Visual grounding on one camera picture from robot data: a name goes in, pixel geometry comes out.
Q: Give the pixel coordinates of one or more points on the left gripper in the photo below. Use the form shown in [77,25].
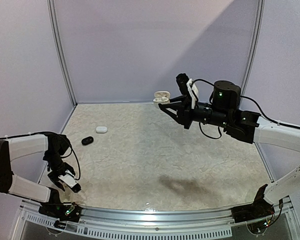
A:
[54,179]

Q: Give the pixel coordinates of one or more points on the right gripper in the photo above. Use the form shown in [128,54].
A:
[187,113]

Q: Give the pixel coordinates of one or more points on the black charging case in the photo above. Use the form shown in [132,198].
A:
[87,140]

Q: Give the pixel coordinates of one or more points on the white oval charging case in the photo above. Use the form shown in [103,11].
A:
[101,129]

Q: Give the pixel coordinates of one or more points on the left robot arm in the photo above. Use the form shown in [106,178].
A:
[28,148]

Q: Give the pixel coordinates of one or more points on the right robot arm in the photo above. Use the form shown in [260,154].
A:
[223,111]

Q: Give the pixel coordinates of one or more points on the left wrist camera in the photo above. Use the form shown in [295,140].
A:
[69,179]

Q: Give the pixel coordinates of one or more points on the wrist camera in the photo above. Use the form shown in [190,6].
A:
[69,179]
[188,90]

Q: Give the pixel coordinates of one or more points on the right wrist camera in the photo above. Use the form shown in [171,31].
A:
[188,90]

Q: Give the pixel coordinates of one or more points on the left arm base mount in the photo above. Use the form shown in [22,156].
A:
[64,211]

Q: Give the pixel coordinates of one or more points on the right aluminium corner post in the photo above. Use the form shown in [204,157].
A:
[253,45]

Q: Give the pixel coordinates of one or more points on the aluminium corner post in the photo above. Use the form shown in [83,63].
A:
[253,45]
[51,5]

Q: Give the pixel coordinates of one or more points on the aluminium front rail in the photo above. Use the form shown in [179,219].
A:
[113,224]

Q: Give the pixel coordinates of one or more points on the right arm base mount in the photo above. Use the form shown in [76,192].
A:
[259,208]

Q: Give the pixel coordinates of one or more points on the left aluminium corner post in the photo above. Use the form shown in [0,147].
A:
[51,5]

